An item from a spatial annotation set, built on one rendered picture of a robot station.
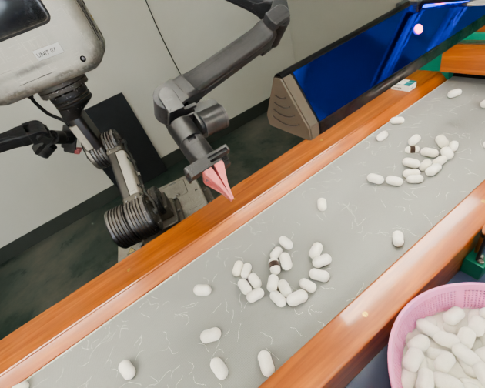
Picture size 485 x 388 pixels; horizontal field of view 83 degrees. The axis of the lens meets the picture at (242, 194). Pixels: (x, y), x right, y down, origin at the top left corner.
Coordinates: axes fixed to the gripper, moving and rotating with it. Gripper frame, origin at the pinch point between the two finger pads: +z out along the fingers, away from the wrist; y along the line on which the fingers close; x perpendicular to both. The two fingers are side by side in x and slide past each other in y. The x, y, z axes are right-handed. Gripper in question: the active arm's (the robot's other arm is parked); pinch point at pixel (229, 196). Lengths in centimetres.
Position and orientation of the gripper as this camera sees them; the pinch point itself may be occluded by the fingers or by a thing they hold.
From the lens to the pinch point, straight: 56.0
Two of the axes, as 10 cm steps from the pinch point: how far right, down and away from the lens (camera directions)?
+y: 8.1, -5.3, 2.5
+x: -1.0, 2.9, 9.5
